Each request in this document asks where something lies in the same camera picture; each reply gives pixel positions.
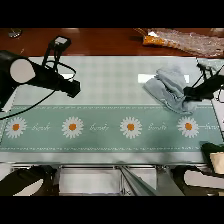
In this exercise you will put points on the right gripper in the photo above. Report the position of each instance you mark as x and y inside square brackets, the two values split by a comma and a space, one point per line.
[191, 93]

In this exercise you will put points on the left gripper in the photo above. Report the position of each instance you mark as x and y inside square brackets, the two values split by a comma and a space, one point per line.
[70, 88]

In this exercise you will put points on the light blue shirt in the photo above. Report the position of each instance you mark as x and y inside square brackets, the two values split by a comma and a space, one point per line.
[170, 88]

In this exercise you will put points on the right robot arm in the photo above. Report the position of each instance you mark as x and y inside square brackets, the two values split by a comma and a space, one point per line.
[213, 85]

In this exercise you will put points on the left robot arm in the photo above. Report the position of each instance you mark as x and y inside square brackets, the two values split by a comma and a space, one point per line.
[23, 71]

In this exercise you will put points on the clear plastic bag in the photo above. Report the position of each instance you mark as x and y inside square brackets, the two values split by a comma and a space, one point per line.
[196, 41]

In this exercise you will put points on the dark green garment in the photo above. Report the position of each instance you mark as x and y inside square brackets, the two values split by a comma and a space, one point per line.
[210, 148]

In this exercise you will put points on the orange package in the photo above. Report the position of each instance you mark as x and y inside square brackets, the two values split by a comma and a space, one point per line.
[155, 41]

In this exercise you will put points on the beige garment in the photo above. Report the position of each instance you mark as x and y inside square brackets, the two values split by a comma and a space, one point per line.
[218, 161]

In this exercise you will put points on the round silver object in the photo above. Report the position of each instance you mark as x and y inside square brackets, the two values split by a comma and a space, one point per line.
[15, 32]

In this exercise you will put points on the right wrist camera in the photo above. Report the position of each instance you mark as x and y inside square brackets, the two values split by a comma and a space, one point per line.
[203, 67]

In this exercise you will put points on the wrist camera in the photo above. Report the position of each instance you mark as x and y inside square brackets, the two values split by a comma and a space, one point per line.
[61, 42]
[203, 67]

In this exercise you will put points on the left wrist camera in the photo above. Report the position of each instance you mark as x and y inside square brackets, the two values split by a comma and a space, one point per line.
[61, 42]

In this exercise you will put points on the silver frame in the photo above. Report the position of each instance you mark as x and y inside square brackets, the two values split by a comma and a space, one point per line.
[140, 183]

